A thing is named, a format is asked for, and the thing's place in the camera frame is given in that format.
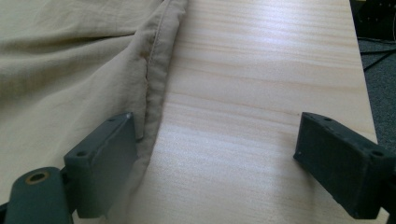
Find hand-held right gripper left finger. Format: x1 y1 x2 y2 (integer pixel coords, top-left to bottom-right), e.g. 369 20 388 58
64 111 138 219

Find khaki pants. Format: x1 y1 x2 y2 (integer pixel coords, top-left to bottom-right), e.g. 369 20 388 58
0 0 191 224

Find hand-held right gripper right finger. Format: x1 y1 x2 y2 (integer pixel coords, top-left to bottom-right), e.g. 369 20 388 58
292 111 396 220

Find black stand base yellow stripes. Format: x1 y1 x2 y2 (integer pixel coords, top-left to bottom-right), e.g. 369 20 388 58
348 0 396 42

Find black floor cable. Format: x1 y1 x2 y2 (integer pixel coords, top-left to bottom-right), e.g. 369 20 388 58
358 36 396 73

